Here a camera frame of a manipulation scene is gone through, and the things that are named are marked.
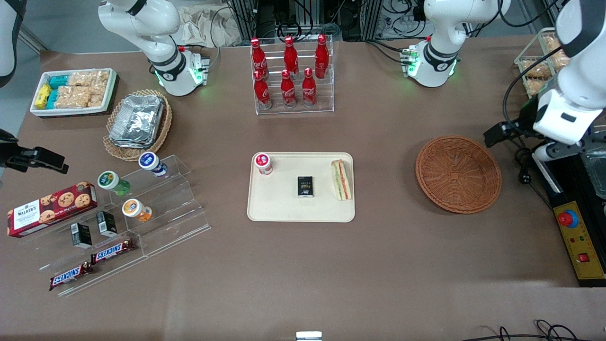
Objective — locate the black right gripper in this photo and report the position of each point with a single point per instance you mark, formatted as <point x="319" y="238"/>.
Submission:
<point x="10" y="154"/>

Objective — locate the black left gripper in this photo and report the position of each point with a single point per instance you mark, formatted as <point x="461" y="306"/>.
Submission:
<point x="524" y="118"/>

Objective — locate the triangle sandwich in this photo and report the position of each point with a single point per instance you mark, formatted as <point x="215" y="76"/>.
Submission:
<point x="342" y="182"/>

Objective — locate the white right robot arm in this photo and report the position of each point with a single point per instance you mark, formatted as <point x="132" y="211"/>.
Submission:
<point x="163" y="52"/>

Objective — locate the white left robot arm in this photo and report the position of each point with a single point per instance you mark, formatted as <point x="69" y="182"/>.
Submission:
<point x="438" y="57"/>

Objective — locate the round brown wicker basket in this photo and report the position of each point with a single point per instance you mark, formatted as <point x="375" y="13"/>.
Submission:
<point x="457" y="175"/>

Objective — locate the light oval wicker basket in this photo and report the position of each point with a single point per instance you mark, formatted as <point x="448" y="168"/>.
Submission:
<point x="113" y="149"/>

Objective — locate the beige plastic tray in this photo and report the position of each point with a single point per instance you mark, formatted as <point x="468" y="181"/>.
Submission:
<point x="284" y="208"/>

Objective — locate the red Walkers cookie box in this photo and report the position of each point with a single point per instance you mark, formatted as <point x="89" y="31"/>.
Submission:
<point x="52" y="208"/>

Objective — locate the white snack bin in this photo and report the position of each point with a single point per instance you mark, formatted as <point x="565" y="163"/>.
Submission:
<point x="71" y="112"/>

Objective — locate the green lid gum bottle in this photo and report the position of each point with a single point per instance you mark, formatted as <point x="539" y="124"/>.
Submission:
<point x="110" y="181"/>

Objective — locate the teal snack packet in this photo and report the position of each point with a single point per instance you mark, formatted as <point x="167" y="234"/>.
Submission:
<point x="53" y="98"/>
<point x="58" y="81"/>

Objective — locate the yellow snack packet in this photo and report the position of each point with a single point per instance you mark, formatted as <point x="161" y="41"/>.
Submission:
<point x="42" y="96"/>

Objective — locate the clear bag of crackers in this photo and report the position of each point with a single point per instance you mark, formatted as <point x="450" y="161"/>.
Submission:
<point x="72" y="97"/>
<point x="99" y="79"/>
<point x="97" y="100"/>
<point x="78" y="78"/>

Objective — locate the small black barcode box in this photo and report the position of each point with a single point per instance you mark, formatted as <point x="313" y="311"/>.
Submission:
<point x="107" y="224"/>
<point x="81" y="235"/>

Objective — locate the black appliance base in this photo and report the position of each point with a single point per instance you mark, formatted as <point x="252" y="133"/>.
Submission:
<point x="573" y="180"/>

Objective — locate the silver foil container stack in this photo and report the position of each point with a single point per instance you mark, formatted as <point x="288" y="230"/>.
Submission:
<point x="137" y="121"/>

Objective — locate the orange lid gum bottle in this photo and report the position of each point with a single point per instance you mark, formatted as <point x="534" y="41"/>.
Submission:
<point x="135" y="210"/>

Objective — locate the purple lid gum bottle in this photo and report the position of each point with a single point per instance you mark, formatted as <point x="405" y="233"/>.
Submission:
<point x="149" y="162"/>

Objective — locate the clear glass container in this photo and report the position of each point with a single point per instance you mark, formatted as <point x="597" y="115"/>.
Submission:
<point x="596" y="175"/>

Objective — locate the Snickers chocolate bar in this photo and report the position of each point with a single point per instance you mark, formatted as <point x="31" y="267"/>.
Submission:
<point x="112" y="251"/>
<point x="71" y="276"/>

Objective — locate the grey metal beam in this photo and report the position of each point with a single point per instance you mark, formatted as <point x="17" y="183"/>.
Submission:
<point x="33" y="39"/>

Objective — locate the yellow emergency stop control box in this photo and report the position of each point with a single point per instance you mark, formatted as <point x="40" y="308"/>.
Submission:
<point x="587" y="237"/>

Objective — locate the clear acrylic tiered display stand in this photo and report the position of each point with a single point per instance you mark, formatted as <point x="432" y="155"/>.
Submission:
<point x="175" y="222"/>

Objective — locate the clear acrylic bottle rack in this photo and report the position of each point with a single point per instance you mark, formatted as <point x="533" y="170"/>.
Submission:
<point x="326" y="102"/>

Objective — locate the red cola bottle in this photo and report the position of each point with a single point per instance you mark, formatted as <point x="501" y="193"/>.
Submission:
<point x="262" y="91"/>
<point x="322" y="54"/>
<point x="287" y="90"/>
<point x="290" y="54"/>
<point x="257" y="54"/>
<point x="308" y="89"/>

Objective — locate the black box with gold print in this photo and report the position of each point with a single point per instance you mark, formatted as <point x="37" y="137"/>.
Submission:
<point x="305" y="186"/>

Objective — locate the crumpled beige cloth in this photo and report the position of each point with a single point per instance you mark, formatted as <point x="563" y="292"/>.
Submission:
<point x="208" y="26"/>

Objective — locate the red lid gum bottle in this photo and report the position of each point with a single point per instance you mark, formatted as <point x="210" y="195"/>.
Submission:
<point x="263" y="162"/>

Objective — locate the small white silver object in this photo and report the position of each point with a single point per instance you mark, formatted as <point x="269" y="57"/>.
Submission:
<point x="308" y="336"/>

